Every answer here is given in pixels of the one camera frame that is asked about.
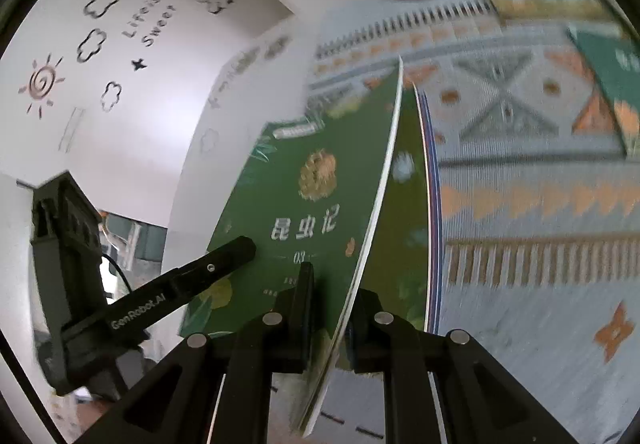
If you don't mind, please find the patterned woven table runner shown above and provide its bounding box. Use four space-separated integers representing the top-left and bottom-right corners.
220 0 640 444

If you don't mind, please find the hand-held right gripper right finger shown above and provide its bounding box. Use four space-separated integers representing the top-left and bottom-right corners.
345 289 583 444

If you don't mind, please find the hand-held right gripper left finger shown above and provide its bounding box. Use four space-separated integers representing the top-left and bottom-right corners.
75 263 317 444

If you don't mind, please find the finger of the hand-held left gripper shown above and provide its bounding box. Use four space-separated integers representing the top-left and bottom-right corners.
167 236 257 307

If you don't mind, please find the green book white flower cover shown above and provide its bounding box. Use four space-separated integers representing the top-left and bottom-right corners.
360 84 432 370

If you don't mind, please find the thin black cable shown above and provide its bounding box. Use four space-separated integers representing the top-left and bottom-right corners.
100 251 132 297

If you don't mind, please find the green book yellow flower cover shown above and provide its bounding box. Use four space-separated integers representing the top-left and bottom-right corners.
180 56 405 437

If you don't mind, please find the black doodle wall decal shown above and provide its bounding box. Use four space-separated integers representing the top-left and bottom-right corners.
17 0 236 120

